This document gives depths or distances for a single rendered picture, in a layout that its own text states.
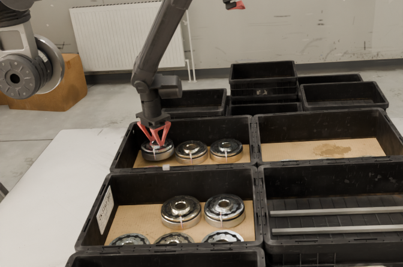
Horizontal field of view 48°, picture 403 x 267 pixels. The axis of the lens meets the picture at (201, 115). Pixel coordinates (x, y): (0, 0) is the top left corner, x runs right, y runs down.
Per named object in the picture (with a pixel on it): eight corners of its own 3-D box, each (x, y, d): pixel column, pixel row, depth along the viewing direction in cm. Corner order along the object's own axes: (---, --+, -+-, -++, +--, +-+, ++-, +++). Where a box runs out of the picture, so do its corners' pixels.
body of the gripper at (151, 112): (152, 112, 144) (149, 91, 141) (171, 120, 137) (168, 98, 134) (135, 119, 141) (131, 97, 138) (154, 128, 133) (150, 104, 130)
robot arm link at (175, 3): (180, -52, 99) (176, -19, 93) (204, -43, 101) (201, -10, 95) (132, 63, 133) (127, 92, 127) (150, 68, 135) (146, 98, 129)
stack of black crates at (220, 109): (158, 185, 252) (146, 113, 232) (168, 157, 278) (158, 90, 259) (229, 184, 246) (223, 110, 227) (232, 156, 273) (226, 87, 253)
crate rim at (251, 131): (109, 179, 122) (107, 171, 121) (131, 128, 149) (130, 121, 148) (257, 172, 118) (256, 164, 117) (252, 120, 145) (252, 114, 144)
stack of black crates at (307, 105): (304, 183, 241) (304, 107, 221) (300, 154, 267) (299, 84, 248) (382, 182, 235) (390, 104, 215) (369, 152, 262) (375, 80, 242)
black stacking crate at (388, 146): (259, 201, 122) (258, 166, 117) (255, 147, 149) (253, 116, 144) (411, 195, 118) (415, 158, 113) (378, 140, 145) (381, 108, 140)
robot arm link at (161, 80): (136, 58, 130) (132, 81, 125) (175, 56, 128) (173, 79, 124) (147, 83, 140) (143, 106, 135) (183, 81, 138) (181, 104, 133)
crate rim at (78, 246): (74, 260, 95) (71, 251, 94) (109, 179, 122) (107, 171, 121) (264, 254, 91) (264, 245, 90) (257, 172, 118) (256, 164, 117)
